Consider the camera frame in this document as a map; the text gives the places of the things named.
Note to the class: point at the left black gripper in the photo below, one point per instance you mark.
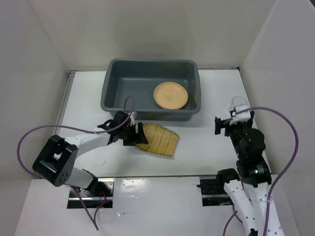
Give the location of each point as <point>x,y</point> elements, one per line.
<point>133,140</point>

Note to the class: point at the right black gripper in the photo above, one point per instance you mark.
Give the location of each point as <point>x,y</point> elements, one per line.
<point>220,123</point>

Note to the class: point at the woven bamboo tray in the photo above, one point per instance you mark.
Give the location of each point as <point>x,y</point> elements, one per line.
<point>161,140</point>

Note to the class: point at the tan plate with bear logo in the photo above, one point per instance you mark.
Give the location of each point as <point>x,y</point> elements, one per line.
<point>170,96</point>

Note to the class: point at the clear plastic cup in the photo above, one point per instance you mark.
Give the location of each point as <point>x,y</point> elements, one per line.
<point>238,101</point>

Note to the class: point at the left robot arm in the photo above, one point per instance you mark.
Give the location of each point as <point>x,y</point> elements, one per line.
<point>56,161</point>

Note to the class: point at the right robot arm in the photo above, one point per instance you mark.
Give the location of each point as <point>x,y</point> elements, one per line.
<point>248,185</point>

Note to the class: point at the grey plastic bin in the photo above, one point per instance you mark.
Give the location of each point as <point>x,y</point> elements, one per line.
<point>130,83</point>

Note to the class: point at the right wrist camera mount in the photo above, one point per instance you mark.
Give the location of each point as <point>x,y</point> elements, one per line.
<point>239,114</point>

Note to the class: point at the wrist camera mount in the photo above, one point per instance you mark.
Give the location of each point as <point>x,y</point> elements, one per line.
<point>132,117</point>
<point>239,114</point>

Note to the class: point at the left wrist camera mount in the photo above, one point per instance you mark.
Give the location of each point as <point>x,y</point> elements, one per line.
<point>132,117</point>

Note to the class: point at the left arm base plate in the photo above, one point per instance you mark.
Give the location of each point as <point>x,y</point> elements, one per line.
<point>102,197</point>

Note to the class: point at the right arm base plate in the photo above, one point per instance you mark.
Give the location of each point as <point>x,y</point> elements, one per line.
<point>211,194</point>

